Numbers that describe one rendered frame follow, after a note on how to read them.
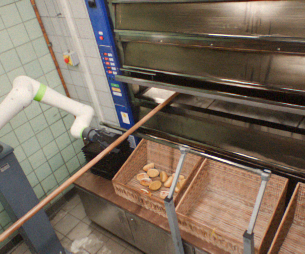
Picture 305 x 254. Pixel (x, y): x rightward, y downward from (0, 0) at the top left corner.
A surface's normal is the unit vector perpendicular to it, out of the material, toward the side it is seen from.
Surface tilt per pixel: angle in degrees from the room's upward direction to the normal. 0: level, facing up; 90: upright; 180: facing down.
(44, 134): 90
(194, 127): 70
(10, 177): 90
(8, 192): 90
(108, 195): 0
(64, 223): 0
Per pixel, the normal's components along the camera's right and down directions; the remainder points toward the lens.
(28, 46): 0.78, 0.22
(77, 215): -0.18, -0.83
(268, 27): -0.62, 0.21
